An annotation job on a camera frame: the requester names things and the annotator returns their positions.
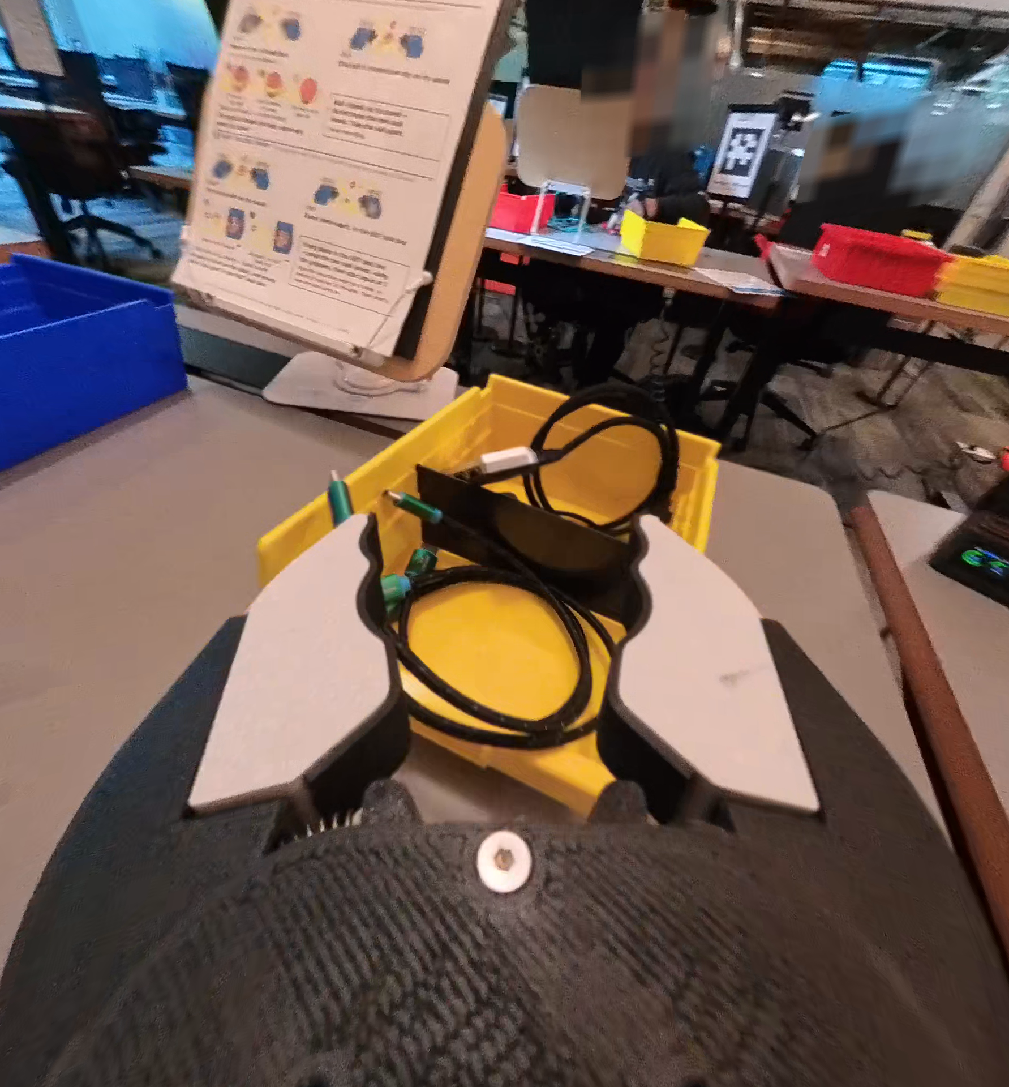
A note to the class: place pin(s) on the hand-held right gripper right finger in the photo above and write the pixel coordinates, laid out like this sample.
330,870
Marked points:
708,679

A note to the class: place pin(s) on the yellow plastic bin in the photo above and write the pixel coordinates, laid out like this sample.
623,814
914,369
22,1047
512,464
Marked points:
487,645

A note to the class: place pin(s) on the stack of yellow bins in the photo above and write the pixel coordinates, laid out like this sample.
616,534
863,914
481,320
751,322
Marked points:
996,289

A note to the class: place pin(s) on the black bin divider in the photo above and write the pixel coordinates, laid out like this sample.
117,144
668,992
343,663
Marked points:
547,543

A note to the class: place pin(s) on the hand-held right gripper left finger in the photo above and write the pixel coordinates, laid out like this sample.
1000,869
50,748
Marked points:
300,679

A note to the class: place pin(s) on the wide red bin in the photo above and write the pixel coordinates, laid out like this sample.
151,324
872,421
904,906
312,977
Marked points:
878,259

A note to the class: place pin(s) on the small red bin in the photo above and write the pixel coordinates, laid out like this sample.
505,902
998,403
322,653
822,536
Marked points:
517,212

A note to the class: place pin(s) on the large blue plastic bin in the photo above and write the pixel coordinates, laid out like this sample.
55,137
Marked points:
63,382

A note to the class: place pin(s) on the black power station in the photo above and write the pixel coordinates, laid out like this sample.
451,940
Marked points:
992,552

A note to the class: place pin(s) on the white document stand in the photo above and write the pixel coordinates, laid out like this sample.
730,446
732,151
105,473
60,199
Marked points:
568,140

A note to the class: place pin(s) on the black office chair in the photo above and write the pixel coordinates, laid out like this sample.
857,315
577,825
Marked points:
88,161

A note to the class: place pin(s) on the printed instruction sheet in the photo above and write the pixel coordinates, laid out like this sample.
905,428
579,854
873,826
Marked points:
326,170

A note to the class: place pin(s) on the grey table with brown edge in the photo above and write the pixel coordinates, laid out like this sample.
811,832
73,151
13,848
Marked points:
979,679

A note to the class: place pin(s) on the black and white tag board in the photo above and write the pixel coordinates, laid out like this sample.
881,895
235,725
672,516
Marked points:
743,153

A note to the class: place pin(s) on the instruction sheet on stand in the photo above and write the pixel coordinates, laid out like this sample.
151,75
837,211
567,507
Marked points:
470,255

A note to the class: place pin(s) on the grey desk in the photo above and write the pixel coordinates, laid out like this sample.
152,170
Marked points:
88,594

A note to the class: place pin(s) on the long wooden table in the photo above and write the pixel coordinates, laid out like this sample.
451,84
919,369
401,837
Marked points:
810,293

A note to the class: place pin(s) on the small yellow bin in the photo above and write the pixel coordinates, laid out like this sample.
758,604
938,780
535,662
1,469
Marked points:
661,239

